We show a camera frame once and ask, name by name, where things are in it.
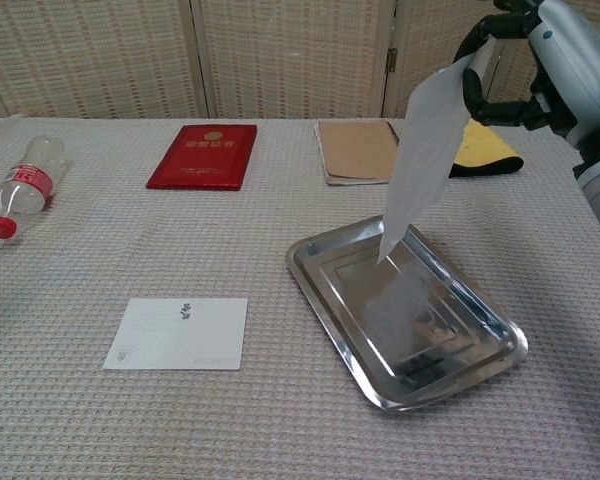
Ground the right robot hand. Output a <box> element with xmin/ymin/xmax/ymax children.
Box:
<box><xmin>453</xmin><ymin>0</ymin><xmax>600</xmax><ymax>151</ymax></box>

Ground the white paper sheet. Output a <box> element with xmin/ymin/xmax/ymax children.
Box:
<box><xmin>377</xmin><ymin>39</ymin><xmax>497</xmax><ymax>265</ymax></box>

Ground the stainless steel tray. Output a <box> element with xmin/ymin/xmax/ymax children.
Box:
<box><xmin>284</xmin><ymin>215</ymin><xmax>530</xmax><ymax>413</ymax></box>

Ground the yellow and black cloth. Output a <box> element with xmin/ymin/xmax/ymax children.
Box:
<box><xmin>451</xmin><ymin>118</ymin><xmax>524</xmax><ymax>179</ymax></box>

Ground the brown spiral notebook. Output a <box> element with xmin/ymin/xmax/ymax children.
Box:
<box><xmin>313</xmin><ymin>118</ymin><xmax>404</xmax><ymax>187</ymax></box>

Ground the woven folding screen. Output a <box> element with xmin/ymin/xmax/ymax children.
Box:
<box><xmin>0</xmin><ymin>0</ymin><xmax>600</xmax><ymax>122</ymax></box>

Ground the red certificate book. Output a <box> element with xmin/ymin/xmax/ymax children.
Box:
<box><xmin>145</xmin><ymin>124</ymin><xmax>258</xmax><ymax>192</ymax></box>

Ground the beige woven tablecloth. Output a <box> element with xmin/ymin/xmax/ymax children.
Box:
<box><xmin>0</xmin><ymin>117</ymin><xmax>600</xmax><ymax>480</ymax></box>

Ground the white postcard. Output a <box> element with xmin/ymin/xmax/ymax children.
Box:
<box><xmin>103</xmin><ymin>297</ymin><xmax>250</xmax><ymax>372</ymax></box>

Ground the clear plastic bottle red cap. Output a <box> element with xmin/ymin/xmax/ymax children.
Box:
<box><xmin>0</xmin><ymin>134</ymin><xmax>67</xmax><ymax>242</ymax></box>

